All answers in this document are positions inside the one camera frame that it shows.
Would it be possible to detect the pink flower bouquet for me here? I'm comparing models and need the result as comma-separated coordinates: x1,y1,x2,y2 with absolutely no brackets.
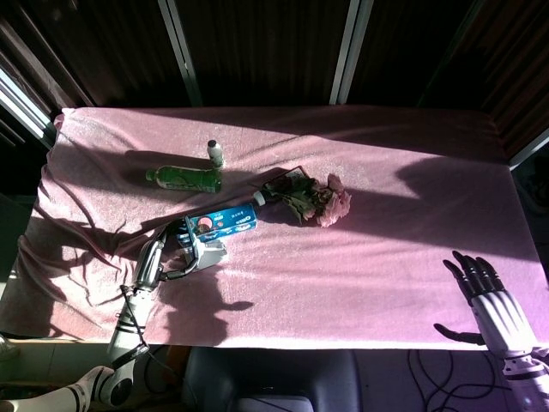
261,173,352,228

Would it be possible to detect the small white bottle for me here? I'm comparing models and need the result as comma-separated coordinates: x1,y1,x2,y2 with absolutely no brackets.
207,139,226,169

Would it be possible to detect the black chair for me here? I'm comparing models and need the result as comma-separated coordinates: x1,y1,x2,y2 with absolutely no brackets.
182,346,359,412

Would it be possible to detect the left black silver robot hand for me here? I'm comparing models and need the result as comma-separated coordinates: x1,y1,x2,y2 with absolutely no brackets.
132,221,202,295

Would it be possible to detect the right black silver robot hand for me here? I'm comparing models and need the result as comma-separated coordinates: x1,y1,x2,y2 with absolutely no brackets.
433,251,537,361

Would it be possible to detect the grey metal frame post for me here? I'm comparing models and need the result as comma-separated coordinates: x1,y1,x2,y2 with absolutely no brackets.
0,66,57,143
329,0,375,106
156,0,203,107
508,127,549,171

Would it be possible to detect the black floor cable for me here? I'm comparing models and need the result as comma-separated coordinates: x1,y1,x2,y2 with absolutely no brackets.
406,349,516,412
142,345,181,394

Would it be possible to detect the blue Oreo cookie box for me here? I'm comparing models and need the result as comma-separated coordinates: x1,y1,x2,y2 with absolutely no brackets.
184,203,259,242

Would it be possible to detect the green plastic drink bottle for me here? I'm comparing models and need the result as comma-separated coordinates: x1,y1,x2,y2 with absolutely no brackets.
145,166,223,194

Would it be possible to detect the white robot chest plate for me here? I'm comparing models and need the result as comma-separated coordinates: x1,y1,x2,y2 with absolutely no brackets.
237,395,315,412

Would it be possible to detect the pink towel table cloth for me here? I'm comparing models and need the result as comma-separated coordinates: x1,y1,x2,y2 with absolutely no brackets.
0,106,549,351

